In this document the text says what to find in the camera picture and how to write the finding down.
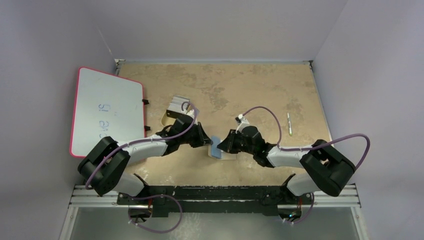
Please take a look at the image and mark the stack of cards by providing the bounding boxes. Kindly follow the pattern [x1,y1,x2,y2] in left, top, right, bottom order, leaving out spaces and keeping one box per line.
[165,95,190,119]

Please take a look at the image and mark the white board with pink frame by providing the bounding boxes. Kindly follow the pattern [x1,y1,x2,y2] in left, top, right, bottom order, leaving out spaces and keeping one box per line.
[69,67,146,158]

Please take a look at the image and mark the beige leather card holder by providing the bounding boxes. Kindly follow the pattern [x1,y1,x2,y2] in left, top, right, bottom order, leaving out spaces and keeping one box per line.
[207,145,237,161]

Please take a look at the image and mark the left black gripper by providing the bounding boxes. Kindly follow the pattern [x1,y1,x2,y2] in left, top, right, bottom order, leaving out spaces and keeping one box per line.
[179,122,212,149]

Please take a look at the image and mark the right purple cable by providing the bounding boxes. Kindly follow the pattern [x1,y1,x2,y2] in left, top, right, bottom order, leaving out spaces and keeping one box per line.
[235,105,371,226]

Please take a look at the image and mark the white green pen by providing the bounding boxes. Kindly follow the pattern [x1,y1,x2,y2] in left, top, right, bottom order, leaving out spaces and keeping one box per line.
[286,112,293,136]

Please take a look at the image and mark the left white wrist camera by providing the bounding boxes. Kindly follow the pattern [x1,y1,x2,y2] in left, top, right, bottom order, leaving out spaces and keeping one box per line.
[182,108,199,118]

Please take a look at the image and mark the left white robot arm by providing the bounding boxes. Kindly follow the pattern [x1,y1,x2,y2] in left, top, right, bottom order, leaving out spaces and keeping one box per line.
[77,115,213,205]

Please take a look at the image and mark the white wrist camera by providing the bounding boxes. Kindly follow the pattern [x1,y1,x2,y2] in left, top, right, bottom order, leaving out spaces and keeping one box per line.
[235,114,250,132]
[182,108,199,118]

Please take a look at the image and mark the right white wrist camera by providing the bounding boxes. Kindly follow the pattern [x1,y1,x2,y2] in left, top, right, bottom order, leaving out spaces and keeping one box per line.
[235,114,250,132]

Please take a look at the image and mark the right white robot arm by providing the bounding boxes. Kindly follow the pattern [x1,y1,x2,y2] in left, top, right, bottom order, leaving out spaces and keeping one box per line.
[217,126,356,204]

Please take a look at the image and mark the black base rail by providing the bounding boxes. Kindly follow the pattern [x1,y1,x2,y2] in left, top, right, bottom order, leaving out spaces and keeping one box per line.
[114,177,314,221]

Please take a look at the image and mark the aluminium frame rail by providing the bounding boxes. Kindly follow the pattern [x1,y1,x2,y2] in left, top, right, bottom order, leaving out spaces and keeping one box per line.
[67,184,362,210]

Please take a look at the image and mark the blue credit card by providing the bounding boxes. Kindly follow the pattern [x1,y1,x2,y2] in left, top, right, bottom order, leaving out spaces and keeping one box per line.
[209,136,222,159]

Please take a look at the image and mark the beige plastic tray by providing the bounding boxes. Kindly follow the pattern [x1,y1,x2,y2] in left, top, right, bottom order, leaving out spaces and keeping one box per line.
[160,111,175,127]

